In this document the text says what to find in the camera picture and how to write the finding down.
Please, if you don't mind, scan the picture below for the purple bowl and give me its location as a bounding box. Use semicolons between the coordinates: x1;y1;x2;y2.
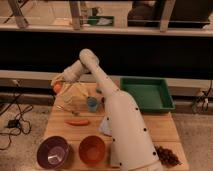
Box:
37;136;70;170

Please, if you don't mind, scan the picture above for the yellow banana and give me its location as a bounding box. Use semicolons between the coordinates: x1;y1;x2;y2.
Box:
61;82;89;105

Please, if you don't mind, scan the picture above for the orange red apple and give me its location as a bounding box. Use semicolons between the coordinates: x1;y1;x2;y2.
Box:
53;83;63;94

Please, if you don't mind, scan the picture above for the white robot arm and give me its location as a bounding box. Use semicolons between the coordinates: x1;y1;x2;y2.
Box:
51;49;164;171

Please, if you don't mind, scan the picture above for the orange carrot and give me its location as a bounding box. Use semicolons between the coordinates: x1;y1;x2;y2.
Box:
65;120;90;126

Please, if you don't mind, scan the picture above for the orange bowl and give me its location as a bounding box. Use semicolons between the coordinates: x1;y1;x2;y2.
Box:
78;135;106;166

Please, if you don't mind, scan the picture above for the blue paper cup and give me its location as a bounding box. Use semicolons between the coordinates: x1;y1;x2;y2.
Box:
86;97;98;112

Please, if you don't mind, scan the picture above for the white cloth piece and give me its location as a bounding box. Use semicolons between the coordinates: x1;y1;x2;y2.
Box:
99;118;111;136

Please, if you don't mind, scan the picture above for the green plastic tray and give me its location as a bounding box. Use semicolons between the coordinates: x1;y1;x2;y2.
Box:
120;77;175;113

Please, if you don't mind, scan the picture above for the green box on shelf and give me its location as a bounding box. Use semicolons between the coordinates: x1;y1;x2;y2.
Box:
87;16;114;26

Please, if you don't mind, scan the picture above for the black cable on floor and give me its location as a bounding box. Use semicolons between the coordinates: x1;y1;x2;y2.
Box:
0;79;34;151

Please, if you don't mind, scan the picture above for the dark grape bunch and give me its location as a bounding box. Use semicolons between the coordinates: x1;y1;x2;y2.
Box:
155;146;181;167

